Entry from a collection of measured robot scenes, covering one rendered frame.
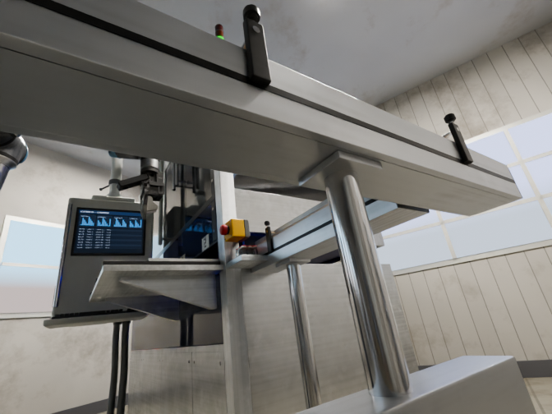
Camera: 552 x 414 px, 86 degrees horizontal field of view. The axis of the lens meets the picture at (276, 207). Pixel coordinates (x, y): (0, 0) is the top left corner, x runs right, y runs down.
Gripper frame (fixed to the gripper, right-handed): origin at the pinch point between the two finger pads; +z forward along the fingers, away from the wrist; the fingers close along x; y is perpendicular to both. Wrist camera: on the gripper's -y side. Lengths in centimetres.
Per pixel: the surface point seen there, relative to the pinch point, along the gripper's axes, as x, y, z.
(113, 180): 94, -4, -63
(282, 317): -12, 51, 43
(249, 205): -12.4, 40.7, -3.8
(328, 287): -12, 78, 33
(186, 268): -11.0, 13.2, 22.9
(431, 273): 49, 278, 17
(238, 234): -21.6, 29.6, 12.9
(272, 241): -30, 38, 18
